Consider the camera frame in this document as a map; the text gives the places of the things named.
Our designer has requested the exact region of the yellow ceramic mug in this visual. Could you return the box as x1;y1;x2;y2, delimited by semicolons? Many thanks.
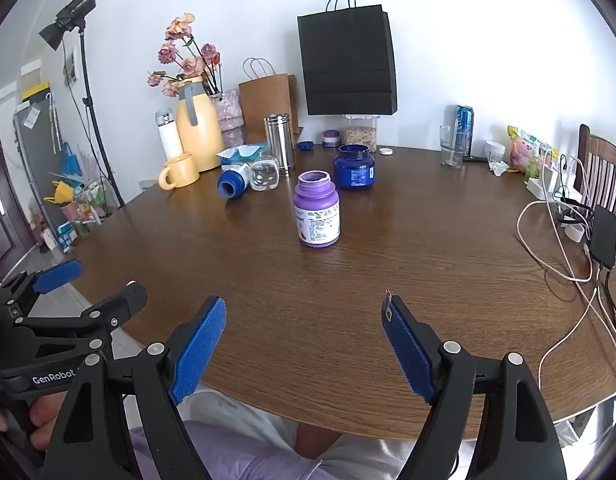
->
158;153;199;191

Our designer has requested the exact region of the clear drinking glass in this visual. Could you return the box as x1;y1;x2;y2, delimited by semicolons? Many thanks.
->
439;125;465;169

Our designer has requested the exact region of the dark blue wide jar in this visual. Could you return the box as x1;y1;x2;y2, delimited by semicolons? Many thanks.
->
333;144;375;190

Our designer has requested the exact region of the person's left hand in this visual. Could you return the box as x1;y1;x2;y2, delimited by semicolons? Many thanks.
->
0;391;67;452

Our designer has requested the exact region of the blue drink can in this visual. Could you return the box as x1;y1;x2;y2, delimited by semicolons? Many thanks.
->
454;106;474;157

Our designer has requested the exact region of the blue bottle cap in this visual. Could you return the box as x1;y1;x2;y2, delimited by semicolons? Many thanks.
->
297;141;314;152

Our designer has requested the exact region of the colourful snack bag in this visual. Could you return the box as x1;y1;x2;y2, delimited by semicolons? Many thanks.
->
506;125;560;181

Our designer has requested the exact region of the blue tissue pack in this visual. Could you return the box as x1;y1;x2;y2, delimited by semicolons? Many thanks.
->
217;143;268;166

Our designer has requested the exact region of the clear glass jar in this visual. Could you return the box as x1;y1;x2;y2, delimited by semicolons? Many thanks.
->
249;155;280;192

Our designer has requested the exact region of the black paper bag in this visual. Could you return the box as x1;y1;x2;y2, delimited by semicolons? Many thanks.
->
297;0;398;116

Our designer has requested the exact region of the crumpled white tissue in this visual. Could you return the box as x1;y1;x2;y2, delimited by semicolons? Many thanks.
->
489;160;510;177

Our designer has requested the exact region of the grey refrigerator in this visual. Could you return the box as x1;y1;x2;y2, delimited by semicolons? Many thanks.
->
14;96;66;238

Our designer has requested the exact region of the dark red door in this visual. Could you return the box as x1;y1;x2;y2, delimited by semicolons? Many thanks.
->
0;137;36;284

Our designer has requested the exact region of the clear grain container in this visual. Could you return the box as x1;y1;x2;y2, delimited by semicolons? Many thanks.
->
343;115;379;153

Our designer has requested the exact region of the white thermos bottle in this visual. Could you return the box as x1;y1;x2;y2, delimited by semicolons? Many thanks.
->
155;108;184;159

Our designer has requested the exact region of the white power strip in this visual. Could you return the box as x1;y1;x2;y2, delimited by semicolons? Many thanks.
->
526;161;589;244

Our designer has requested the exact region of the yellow thermos jug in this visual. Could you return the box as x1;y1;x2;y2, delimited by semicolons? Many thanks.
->
177;77;224;172

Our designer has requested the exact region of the purple plastic jar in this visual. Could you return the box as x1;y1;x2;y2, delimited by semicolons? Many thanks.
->
294;170;340;248

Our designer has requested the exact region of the small purple white jar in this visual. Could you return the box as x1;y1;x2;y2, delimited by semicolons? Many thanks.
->
322;129;341;148

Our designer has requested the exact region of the blue-neck labelled bottle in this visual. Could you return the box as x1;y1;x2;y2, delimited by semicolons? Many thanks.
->
217;162;251;200

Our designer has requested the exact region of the pink flower bouquet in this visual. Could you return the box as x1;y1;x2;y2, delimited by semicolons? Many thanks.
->
147;12;223;98

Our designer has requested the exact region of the cluttered storage rack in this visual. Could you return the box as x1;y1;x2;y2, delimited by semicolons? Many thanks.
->
29;142;112;256

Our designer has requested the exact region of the wooden chair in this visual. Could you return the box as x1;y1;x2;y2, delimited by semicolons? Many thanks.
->
575;124;616;216

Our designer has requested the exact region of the white charging cable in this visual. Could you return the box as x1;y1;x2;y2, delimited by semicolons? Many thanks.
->
515;155;616;396

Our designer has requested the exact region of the person's lap in purple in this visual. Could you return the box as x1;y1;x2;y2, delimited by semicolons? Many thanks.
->
122;383;474;480

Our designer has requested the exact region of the brown paper bag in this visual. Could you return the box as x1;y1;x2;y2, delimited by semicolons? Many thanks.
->
238;56;301;143

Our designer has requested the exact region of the white cream jar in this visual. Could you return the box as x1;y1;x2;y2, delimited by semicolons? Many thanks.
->
485;141;506;164

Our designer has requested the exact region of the stainless steel tumbler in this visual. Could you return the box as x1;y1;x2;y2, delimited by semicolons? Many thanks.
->
263;114;295;177

